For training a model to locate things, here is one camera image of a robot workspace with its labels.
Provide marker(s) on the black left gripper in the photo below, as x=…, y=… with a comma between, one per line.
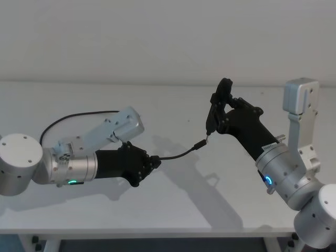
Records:
x=118, y=164

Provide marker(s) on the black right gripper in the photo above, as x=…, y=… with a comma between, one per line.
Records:
x=246, y=126

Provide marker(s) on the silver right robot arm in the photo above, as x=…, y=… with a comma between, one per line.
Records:
x=283, y=170

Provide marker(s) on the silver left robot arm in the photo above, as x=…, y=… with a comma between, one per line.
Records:
x=21, y=157

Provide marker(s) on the white table frame leg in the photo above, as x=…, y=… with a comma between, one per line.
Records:
x=50, y=242
x=284, y=242

